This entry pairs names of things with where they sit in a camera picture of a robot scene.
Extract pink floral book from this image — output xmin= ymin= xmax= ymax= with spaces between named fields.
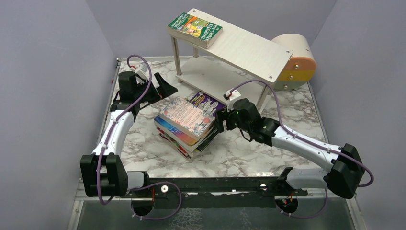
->
xmin=159 ymin=97 xmax=215 ymax=140

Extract purple cartoon book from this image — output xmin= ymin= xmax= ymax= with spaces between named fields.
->
xmin=188 ymin=91 xmax=225 ymax=116

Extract blue orange sunset book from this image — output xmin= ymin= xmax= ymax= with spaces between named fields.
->
xmin=154 ymin=116 xmax=215 ymax=151

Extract white two-tier shelf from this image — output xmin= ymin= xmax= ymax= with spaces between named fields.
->
xmin=171 ymin=9 xmax=293 ymax=103

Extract green 104-storey treehouse book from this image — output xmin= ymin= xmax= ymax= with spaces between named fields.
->
xmin=168 ymin=12 xmax=223 ymax=49

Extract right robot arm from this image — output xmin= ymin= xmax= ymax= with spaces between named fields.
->
xmin=215 ymin=98 xmax=365 ymax=199

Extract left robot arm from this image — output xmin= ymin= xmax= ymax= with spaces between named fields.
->
xmin=79 ymin=71 xmax=178 ymax=198

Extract red bottom books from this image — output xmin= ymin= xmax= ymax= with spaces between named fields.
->
xmin=157 ymin=127 xmax=219 ymax=160

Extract round wooden drawer box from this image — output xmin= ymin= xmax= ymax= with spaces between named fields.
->
xmin=271 ymin=34 xmax=317 ymax=91

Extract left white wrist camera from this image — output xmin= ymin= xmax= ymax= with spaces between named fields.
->
xmin=135 ymin=62 xmax=150 ymax=83

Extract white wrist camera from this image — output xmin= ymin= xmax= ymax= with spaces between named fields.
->
xmin=135 ymin=62 xmax=150 ymax=83
xmin=223 ymin=90 xmax=241 ymax=104

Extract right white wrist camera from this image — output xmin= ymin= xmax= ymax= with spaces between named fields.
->
xmin=223 ymin=90 xmax=241 ymax=104

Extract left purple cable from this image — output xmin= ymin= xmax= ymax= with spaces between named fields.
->
xmin=95 ymin=54 xmax=183 ymax=221

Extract purple cable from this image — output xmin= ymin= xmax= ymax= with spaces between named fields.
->
xmin=226 ymin=79 xmax=375 ymax=219
xmin=95 ymin=54 xmax=183 ymax=221

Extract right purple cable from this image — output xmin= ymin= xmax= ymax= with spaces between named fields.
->
xmin=226 ymin=79 xmax=375 ymax=219

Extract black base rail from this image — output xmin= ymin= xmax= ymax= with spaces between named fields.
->
xmin=125 ymin=176 xmax=308 ymax=209

